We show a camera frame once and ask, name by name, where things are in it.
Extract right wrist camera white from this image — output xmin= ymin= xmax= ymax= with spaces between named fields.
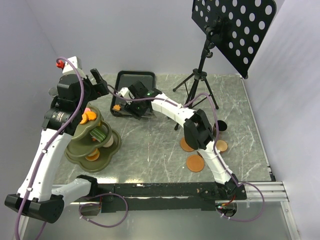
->
xmin=119 ymin=87 xmax=132 ymax=101

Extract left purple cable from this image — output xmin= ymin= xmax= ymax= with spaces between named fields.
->
xmin=13 ymin=57 xmax=86 ymax=240

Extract orange round cookie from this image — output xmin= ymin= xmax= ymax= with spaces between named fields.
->
xmin=80 ymin=112 xmax=89 ymax=125

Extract orange star cookie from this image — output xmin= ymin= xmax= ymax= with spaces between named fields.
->
xmin=85 ymin=111 xmax=98 ymax=121

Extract dark brown mug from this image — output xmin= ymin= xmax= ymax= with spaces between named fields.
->
xmin=213 ymin=120 xmax=228 ymax=132

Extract small copper cup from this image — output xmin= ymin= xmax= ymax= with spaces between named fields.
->
xmin=216 ymin=140 xmax=228 ymax=153

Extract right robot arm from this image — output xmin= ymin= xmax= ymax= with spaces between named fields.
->
xmin=118 ymin=81 xmax=247 ymax=200

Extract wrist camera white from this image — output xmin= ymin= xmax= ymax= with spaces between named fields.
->
xmin=62 ymin=56 xmax=86 ymax=78
xmin=119 ymin=87 xmax=132 ymax=101

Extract orange donut back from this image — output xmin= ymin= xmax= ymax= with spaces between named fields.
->
xmin=88 ymin=148 xmax=99 ymax=157

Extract black serving tray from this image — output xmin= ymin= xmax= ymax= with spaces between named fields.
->
xmin=109 ymin=70 xmax=157 ymax=118

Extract black base frame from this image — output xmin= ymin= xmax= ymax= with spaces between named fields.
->
xmin=74 ymin=176 xmax=248 ymax=217

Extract orange donut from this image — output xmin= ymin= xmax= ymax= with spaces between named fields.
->
xmin=85 ymin=152 xmax=100 ymax=162
xmin=88 ymin=148 xmax=99 ymax=157

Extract orange donut front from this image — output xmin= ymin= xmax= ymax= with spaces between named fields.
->
xmin=85 ymin=152 xmax=100 ymax=162

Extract green three-tier serving stand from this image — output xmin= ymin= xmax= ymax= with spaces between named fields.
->
xmin=64 ymin=104 xmax=122 ymax=173

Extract orange coaster front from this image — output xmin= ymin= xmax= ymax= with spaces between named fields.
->
xmin=186 ymin=154 xmax=205 ymax=173

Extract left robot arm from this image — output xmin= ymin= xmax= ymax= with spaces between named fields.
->
xmin=4 ymin=68 xmax=109 ymax=224

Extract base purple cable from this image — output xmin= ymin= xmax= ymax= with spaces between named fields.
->
xmin=78 ymin=191 xmax=130 ymax=228

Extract black mesh microphone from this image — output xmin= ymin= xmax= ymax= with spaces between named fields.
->
xmin=48 ymin=87 xmax=59 ymax=98

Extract white cream donut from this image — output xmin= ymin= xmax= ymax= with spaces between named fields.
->
xmin=102 ymin=136 xmax=114 ymax=148

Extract orange coaster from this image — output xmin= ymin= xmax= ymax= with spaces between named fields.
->
xmin=186 ymin=154 xmax=205 ymax=173
xmin=180 ymin=137 xmax=194 ymax=153

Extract metal tongs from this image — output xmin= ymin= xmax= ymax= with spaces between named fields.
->
xmin=120 ymin=101 xmax=156 ymax=120

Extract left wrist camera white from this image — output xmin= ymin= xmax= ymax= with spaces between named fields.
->
xmin=62 ymin=56 xmax=86 ymax=78

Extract black music stand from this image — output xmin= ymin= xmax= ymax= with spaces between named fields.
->
xmin=186 ymin=0 xmax=277 ymax=103

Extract orange flower cookie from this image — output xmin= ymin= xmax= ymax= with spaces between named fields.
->
xmin=112 ymin=104 xmax=122 ymax=112

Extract green layered cake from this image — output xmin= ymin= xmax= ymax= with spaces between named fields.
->
xmin=89 ymin=127 xmax=107 ymax=143

